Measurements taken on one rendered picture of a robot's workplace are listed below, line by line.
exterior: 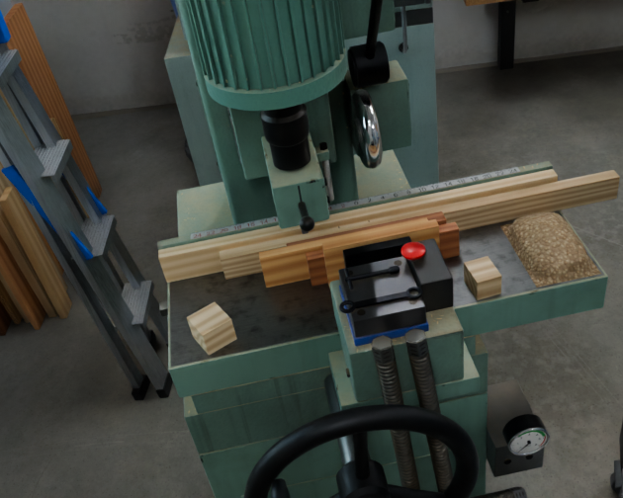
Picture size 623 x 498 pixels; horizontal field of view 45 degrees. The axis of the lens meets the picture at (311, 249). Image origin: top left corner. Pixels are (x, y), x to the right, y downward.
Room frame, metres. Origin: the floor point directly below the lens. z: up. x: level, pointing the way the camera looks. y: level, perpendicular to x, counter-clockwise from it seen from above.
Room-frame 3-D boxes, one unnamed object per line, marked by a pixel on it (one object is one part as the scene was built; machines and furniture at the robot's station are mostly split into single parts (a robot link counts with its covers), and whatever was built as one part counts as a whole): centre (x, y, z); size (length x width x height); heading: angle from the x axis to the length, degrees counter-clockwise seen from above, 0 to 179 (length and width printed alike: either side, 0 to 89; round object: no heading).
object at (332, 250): (0.79, -0.10, 0.94); 0.16 x 0.02 x 0.08; 93
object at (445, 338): (0.67, -0.09, 0.92); 0.15 x 0.13 x 0.09; 93
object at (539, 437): (0.66, -0.26, 0.65); 0.06 x 0.04 x 0.08; 93
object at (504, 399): (0.73, -0.26, 0.58); 0.12 x 0.08 x 0.08; 3
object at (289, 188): (0.88, 0.00, 1.03); 0.14 x 0.07 x 0.09; 3
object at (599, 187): (0.87, -0.17, 0.92); 0.60 x 0.02 x 0.04; 93
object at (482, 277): (0.74, -0.22, 0.92); 0.04 x 0.04 x 0.03; 8
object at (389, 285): (0.67, -0.09, 0.99); 0.13 x 0.11 x 0.06; 93
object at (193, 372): (0.76, -0.08, 0.87); 0.61 x 0.30 x 0.06; 93
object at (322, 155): (0.92, -0.04, 1.00); 0.02 x 0.02 x 0.10; 3
